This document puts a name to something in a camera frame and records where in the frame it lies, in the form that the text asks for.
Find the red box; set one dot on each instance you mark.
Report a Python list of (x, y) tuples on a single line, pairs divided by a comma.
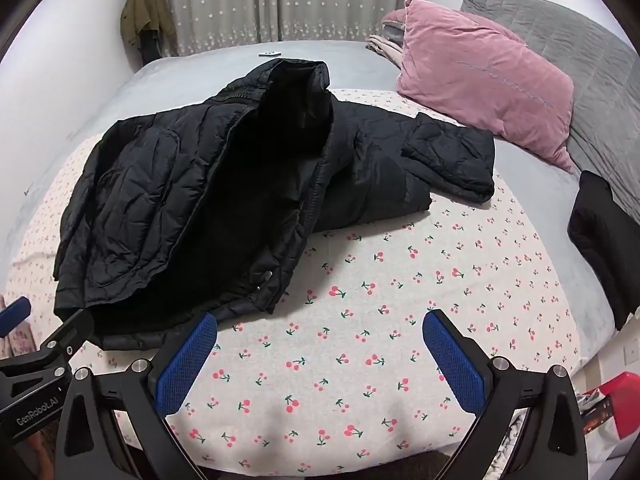
[(620, 400)]

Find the olive hanging jacket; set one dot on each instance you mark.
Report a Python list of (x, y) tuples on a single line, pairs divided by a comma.
[(147, 7)]

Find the grey star print curtain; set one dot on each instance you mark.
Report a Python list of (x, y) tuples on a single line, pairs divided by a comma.
[(210, 5), (350, 0)]

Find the small white flat object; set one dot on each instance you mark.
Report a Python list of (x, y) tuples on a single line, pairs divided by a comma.
[(269, 54)]

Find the black cloth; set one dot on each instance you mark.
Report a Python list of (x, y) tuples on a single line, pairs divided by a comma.
[(605, 240)]

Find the grey bed sheet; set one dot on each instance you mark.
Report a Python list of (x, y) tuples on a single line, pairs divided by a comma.
[(350, 65)]

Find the folded pink beige cloth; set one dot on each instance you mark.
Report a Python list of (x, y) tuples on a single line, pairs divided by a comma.
[(390, 35)]

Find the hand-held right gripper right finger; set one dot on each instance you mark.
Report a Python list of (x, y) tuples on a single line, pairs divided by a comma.
[(456, 366)]

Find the pink velvet pillow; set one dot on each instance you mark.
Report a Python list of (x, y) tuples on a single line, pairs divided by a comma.
[(475, 75)]

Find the black puffer jacket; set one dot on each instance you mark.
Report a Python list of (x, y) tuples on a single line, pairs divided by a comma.
[(175, 185)]

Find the white wall socket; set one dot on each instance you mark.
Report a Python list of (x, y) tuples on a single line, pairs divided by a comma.
[(633, 350)]

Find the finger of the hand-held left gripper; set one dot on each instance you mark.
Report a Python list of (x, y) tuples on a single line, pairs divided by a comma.
[(14, 314), (70, 336)]

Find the grey quilted blanket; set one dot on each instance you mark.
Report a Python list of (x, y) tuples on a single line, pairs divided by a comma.
[(590, 70)]

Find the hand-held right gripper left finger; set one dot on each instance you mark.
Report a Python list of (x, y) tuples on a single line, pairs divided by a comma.
[(186, 365)]

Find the cherry print bed sheet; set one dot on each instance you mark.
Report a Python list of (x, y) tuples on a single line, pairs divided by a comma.
[(375, 335)]

